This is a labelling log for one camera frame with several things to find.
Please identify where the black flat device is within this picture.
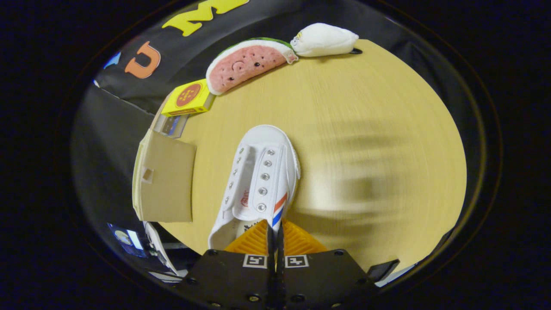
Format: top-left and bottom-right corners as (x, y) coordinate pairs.
(367, 259), (400, 283)

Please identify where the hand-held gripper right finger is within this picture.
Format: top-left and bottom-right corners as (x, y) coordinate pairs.
(278, 218), (379, 310)

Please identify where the black backdrop cloth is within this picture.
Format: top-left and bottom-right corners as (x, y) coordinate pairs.
(71, 0), (483, 259)

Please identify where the computer screen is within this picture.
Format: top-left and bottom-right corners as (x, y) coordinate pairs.
(107, 223), (145, 258)

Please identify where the yellow book with red circle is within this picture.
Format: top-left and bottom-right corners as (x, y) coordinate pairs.
(161, 78), (216, 118)

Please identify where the grey book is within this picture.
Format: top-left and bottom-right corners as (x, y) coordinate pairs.
(151, 98), (190, 139)

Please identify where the white canvas shoe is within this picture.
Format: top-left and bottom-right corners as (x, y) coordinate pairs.
(208, 125), (300, 251)

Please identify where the watermelon slice plush toy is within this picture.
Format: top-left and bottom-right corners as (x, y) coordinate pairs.
(206, 37), (298, 96)

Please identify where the white device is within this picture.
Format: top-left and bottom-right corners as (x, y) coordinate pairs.
(144, 221), (180, 276)

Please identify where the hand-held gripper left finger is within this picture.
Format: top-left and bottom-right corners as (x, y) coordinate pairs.
(177, 219), (276, 310)

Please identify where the white plush toy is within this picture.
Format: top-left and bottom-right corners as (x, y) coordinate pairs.
(291, 23), (360, 58)

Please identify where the beige foldable storage box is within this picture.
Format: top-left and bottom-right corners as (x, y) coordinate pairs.
(132, 128), (198, 223)

